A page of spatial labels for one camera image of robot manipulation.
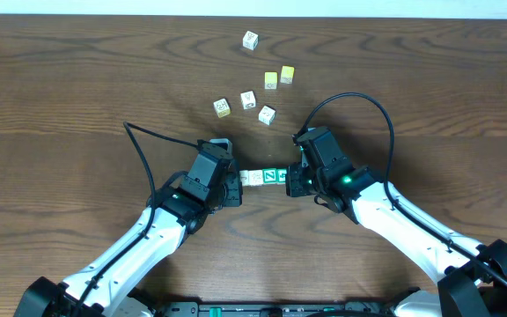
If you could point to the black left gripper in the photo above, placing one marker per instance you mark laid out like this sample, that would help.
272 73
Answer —
231 190

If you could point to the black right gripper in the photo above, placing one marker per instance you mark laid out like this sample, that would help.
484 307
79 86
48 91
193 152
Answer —
294 187

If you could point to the yellow sided wooden block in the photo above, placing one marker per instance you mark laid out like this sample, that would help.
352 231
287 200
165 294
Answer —
244 178

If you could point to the blue sided wooden block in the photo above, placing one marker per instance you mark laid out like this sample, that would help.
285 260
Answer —
255 178

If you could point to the green letter N block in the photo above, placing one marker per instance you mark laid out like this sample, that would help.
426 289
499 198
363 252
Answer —
269 176

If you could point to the green number 4 block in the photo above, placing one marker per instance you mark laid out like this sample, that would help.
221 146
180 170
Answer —
281 175

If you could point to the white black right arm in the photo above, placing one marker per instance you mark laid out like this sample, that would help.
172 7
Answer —
471 277

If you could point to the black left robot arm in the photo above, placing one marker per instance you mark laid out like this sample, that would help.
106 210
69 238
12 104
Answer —
170 216

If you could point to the wooden block letter B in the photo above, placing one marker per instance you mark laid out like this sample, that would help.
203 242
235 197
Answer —
222 108

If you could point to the white wooden block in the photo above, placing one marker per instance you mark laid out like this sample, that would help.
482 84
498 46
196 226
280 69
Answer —
267 115

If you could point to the wooden block letter W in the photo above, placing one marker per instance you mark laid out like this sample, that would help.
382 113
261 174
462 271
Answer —
248 100

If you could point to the yellow top wooden block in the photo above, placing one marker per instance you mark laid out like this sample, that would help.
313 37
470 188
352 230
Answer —
270 80

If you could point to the wooden block number 3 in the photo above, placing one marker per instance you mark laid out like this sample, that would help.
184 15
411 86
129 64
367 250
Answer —
250 40

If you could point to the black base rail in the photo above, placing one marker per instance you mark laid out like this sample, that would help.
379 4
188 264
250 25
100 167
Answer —
140 304

